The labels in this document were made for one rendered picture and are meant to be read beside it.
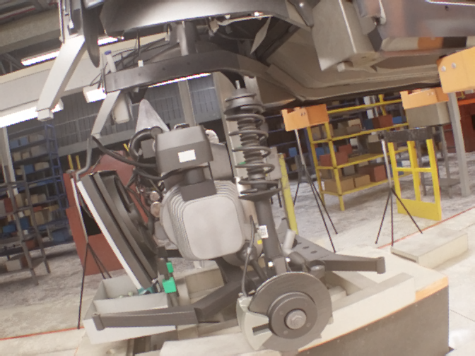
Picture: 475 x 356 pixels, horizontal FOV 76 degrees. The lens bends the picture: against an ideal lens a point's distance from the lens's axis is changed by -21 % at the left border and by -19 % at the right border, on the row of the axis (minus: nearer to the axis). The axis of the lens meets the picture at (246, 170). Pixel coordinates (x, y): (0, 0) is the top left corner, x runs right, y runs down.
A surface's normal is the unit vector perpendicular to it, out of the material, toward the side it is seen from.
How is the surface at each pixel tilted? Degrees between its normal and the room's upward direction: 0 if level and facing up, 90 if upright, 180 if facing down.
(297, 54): 103
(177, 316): 90
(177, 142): 79
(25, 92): 90
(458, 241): 90
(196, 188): 90
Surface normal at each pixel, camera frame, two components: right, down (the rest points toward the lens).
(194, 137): 0.18, -0.18
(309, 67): 0.14, 0.25
